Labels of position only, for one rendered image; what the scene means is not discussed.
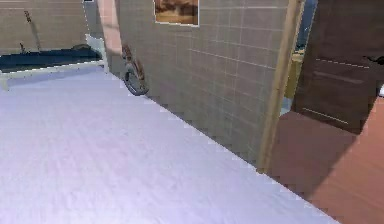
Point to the dark brown room door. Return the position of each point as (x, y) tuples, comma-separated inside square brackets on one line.
[(340, 66)]

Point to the brown shower fixture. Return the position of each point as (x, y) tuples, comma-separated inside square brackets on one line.
[(31, 30)]

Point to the brown framed wall picture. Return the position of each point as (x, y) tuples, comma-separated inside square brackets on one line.
[(176, 11)]

